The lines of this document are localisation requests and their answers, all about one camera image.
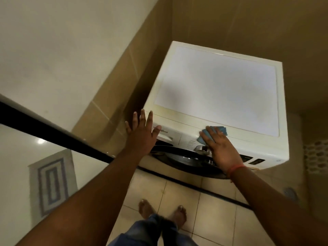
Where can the person's left foot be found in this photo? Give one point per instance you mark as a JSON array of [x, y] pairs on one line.
[[146, 208]]

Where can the white washing machine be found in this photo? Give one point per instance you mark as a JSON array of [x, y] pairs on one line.
[[217, 87]]

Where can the dark door frame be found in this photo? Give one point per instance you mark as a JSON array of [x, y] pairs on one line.
[[38, 125]]

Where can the person's right hand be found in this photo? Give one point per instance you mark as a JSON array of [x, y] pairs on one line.
[[223, 151]]

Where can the person's left hand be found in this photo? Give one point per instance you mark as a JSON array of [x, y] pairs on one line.
[[141, 138]]

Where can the red thread wristband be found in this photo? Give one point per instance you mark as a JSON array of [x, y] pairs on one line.
[[235, 168]]

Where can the person's foot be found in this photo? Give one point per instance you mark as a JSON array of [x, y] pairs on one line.
[[180, 215], [146, 208]]

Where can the blue cloth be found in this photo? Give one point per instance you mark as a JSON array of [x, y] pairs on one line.
[[201, 138]]

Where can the round steel floor drain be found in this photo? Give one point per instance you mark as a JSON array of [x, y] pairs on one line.
[[290, 194]]

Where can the person's right forearm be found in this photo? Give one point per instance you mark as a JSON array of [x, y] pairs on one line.
[[276, 210]]

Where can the person's right foot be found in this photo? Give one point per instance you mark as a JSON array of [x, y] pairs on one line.
[[180, 215]]

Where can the grey blue-striped floor mat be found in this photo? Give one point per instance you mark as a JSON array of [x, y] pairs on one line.
[[51, 181]]

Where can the person's left forearm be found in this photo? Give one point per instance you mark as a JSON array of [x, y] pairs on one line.
[[77, 207]]

